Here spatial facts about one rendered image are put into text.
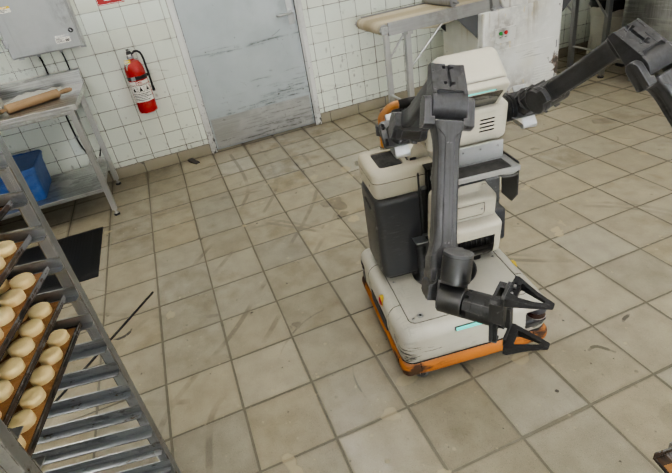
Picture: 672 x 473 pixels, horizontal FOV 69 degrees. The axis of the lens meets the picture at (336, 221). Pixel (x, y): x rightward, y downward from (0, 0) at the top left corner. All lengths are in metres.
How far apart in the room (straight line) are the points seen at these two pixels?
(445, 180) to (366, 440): 1.22
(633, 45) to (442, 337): 1.19
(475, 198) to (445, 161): 0.74
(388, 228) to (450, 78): 1.00
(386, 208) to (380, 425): 0.83
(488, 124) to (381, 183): 0.48
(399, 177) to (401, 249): 0.34
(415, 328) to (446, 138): 1.05
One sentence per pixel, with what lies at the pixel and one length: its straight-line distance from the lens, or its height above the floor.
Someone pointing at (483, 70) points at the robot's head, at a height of 1.21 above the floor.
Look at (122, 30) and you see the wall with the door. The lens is 4.49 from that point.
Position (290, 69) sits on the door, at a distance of 4.74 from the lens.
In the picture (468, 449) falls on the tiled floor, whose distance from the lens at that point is 1.96.
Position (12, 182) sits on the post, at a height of 1.27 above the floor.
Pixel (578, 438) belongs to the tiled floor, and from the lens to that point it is 2.04.
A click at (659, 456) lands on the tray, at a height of 0.90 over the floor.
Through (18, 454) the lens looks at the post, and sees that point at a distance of 1.11.
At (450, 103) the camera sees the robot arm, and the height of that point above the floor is 1.29.
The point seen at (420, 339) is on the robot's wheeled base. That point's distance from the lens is 1.95.
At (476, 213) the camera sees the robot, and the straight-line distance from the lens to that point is 1.80.
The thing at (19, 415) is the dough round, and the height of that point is 0.88.
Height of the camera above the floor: 1.64
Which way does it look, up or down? 31 degrees down
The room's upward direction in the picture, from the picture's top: 10 degrees counter-clockwise
